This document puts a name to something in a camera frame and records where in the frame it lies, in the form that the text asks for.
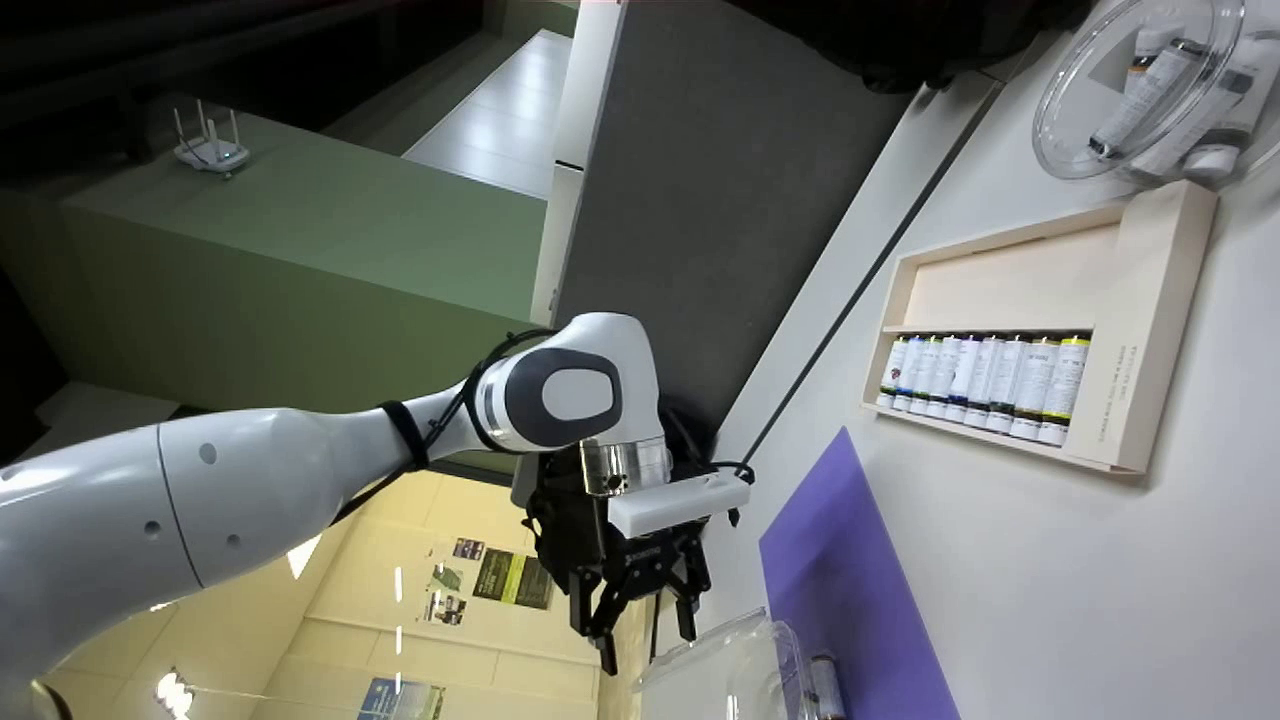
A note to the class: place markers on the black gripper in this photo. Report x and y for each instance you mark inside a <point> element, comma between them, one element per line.
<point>635,568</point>

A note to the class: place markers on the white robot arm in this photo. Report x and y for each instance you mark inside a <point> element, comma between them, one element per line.
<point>105,528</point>

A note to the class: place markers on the purple paper sheet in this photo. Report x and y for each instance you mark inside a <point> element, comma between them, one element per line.
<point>836,583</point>

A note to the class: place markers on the row of white paint tubes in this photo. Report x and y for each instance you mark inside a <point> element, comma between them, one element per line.
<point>1012,387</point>

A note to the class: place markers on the green cabinet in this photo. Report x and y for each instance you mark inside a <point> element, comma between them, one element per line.
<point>319,278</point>

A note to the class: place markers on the wooden paint tube tray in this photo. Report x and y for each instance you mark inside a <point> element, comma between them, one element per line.
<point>1124,275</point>

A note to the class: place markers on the white wifi router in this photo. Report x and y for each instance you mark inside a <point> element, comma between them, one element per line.
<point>211,141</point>

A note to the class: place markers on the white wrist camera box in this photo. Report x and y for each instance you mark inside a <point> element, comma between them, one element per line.
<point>668,507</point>

